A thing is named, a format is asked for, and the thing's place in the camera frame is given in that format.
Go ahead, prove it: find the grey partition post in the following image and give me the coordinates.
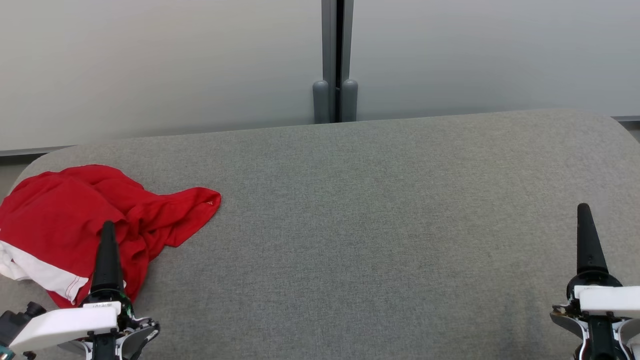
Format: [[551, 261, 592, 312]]
[[321, 0, 355, 123]]

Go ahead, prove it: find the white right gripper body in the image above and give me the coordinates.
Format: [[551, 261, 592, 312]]
[[566, 270, 640, 319]]

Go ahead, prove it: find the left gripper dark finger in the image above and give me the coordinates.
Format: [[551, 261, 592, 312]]
[[90, 220, 125, 296]]

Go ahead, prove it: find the red and white jersey shirt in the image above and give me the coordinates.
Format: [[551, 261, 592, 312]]
[[0, 164, 222, 309]]

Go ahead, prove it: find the grey cylinder post bumper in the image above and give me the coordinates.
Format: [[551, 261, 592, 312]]
[[341, 78, 359, 122], [312, 79, 331, 124]]

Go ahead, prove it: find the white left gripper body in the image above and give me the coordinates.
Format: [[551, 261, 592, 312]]
[[9, 290, 136, 354]]

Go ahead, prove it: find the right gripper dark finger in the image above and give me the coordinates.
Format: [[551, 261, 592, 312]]
[[576, 202, 610, 275]]

